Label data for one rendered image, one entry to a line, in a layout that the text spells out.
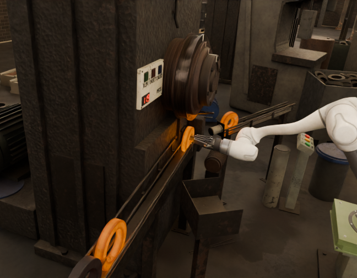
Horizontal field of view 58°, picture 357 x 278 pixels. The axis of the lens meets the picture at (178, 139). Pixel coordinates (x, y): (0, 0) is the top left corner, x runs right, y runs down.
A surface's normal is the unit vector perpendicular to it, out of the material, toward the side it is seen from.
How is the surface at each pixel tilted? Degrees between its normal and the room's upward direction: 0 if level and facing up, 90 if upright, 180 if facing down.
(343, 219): 4
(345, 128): 92
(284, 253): 1
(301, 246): 0
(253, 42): 90
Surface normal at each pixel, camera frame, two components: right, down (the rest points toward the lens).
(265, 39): -0.55, 0.33
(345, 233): 0.11, -0.87
